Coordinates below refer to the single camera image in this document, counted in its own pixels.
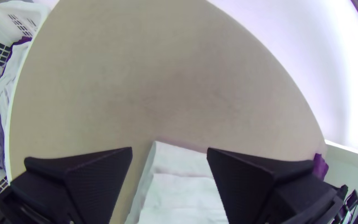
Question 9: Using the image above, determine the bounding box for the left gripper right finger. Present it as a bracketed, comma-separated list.
[206, 147, 338, 224]

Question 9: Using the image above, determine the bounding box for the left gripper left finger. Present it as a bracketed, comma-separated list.
[10, 146, 133, 224]

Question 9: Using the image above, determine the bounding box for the white t-shirt with orange print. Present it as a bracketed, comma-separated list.
[124, 140, 229, 224]

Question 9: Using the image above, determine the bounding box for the white laundry basket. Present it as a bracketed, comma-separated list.
[0, 0, 53, 203]

